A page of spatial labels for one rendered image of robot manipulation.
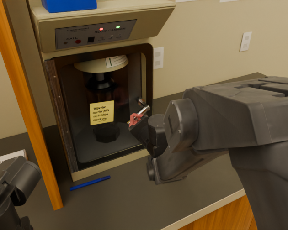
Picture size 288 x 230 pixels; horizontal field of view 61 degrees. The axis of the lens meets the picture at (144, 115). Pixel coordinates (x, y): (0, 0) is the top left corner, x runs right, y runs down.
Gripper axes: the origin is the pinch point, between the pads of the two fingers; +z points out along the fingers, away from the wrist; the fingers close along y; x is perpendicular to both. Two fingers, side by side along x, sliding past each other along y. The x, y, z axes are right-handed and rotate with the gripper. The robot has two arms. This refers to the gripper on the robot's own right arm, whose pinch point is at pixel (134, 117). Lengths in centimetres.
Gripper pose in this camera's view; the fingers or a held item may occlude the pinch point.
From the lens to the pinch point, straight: 77.6
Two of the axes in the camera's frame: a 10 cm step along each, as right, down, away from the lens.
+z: -4.2, -4.9, 7.6
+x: -7.6, 6.5, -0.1
